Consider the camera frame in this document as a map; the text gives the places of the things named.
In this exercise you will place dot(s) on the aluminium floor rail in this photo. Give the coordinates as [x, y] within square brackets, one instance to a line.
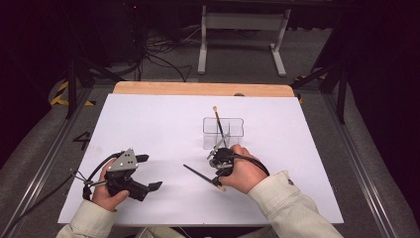
[39, 172]
[356, 162]

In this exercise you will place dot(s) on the person's left hand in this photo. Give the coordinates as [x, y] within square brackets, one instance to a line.
[104, 198]

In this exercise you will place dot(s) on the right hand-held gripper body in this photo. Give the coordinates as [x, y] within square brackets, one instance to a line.
[222, 162]

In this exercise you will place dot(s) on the white metal stand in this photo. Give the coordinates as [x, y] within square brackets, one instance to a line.
[244, 21]

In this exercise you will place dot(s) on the white board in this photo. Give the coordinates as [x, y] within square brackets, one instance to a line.
[165, 125]

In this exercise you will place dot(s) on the person's right hand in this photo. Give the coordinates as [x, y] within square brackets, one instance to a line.
[246, 172]

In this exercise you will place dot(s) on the clear plastic organizer box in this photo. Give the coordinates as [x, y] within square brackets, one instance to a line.
[236, 130]

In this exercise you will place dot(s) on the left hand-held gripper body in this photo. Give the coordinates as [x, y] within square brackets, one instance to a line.
[127, 180]

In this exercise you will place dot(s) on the wooden table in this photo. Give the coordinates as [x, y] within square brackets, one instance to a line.
[198, 89]

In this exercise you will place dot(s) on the dark equipment tower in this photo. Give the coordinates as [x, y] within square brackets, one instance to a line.
[124, 33]

